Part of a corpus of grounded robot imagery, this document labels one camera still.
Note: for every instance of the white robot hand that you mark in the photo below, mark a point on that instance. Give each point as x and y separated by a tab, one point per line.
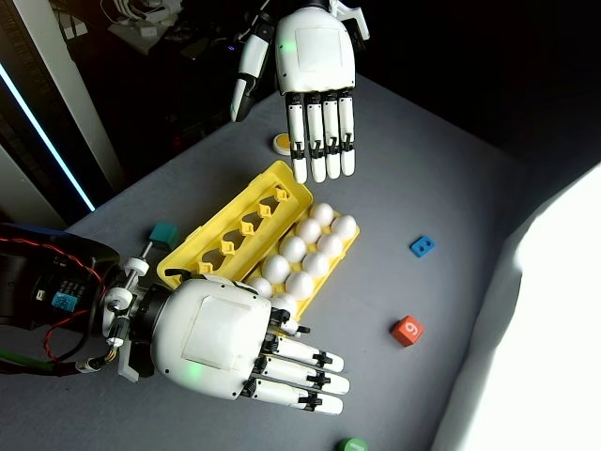
314	56
211	333

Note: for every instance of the white toy egg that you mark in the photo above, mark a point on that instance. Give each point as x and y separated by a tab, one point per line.
344	227
299	285
322	214
293	249
330	245
308	230
261	284
285	303
275	269
315	264

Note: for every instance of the yellow egg carton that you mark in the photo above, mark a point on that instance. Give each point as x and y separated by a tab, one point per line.
220	235

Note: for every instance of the teal toy block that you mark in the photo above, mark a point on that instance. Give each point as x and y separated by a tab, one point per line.
165	234

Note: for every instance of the grey table cloth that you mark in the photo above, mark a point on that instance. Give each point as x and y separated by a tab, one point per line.
399	188

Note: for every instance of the green toy block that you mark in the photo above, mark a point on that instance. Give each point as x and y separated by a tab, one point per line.
352	445

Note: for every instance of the red number nine block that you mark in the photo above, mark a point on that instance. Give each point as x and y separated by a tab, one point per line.
406	331

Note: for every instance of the blue two-hole toy block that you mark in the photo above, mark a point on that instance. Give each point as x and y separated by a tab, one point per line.
422	246

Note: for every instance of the glowing LED light strip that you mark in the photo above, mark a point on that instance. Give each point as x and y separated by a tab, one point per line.
47	136

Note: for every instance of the bright white panel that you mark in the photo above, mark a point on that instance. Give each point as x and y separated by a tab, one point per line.
549	329

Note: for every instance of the white upright post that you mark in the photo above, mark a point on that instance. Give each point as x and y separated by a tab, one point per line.
70	84

